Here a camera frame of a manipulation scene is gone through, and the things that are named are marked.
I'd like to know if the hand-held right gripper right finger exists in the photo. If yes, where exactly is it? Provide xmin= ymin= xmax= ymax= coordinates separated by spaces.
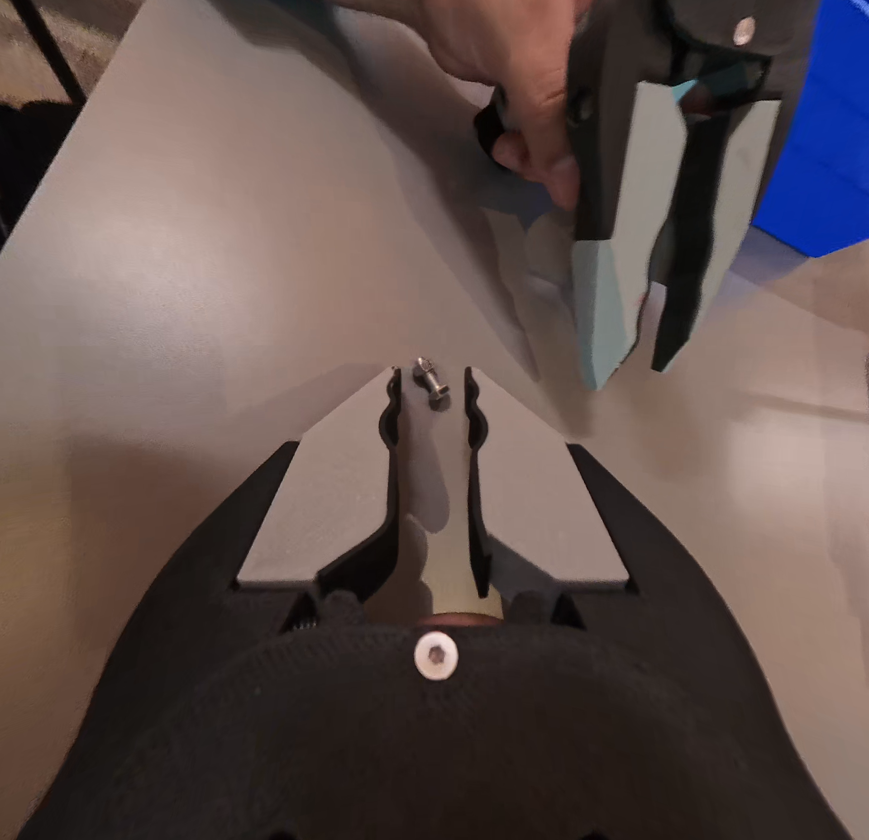
xmin=463 ymin=366 xmax=630 ymax=600

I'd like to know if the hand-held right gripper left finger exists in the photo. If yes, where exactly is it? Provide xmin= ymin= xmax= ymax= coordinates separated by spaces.
xmin=236 ymin=366 xmax=403 ymax=603

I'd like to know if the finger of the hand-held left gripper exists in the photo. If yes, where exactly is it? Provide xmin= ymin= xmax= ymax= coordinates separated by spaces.
xmin=570 ymin=80 xmax=689 ymax=392
xmin=650 ymin=97 xmax=783 ymax=374

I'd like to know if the blue plastic bin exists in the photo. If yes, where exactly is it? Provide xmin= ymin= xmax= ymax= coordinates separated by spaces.
xmin=750 ymin=0 xmax=869 ymax=258

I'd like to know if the small silver bolt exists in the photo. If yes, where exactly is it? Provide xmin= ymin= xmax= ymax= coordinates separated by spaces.
xmin=414 ymin=356 xmax=453 ymax=413

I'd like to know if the person's left hand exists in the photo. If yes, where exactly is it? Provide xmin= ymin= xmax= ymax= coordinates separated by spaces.
xmin=380 ymin=0 xmax=602 ymax=210

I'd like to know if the black office chair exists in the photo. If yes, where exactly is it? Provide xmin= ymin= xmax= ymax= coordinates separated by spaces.
xmin=0 ymin=97 xmax=79 ymax=244

